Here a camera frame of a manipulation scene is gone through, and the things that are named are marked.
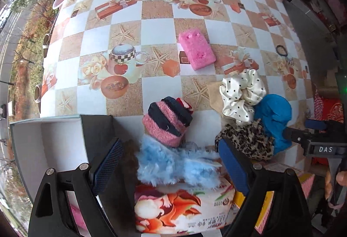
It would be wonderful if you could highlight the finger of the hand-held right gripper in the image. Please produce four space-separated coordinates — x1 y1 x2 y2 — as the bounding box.
283 126 315 145
304 118 337 132

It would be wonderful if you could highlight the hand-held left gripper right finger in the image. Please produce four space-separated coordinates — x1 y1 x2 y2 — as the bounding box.
218 137 313 237

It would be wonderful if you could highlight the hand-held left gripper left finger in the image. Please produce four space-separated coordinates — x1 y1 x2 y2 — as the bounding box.
28 137 125 237

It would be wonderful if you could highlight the leopard print scrunchie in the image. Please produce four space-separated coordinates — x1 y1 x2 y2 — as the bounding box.
215 120 275 162

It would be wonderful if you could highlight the white cardboard box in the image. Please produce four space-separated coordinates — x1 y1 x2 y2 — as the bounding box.
9 115 117 237

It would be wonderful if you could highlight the white polka dot scrunchie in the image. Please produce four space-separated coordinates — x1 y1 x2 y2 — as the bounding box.
219 69 267 124

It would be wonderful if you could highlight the pink foam sponge block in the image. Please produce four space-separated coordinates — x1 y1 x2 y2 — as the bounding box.
178 31 217 71

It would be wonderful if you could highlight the person's right hand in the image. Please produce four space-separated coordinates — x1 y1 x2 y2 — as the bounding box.
336 171 347 186

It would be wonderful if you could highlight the red patterned cloth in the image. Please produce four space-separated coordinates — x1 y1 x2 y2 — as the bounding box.
314 88 345 121

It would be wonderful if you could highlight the light blue fluffy cloth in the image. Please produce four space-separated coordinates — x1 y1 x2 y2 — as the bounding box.
135 135 223 190

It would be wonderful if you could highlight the yellow packet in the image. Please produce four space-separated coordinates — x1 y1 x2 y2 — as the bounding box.
234 191 275 235

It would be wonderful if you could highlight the floral tissue pack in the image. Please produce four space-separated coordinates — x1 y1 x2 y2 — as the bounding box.
134 180 236 233

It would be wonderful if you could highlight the pink black striped fuzzy sock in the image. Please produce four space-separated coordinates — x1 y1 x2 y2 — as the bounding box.
142 96 194 149

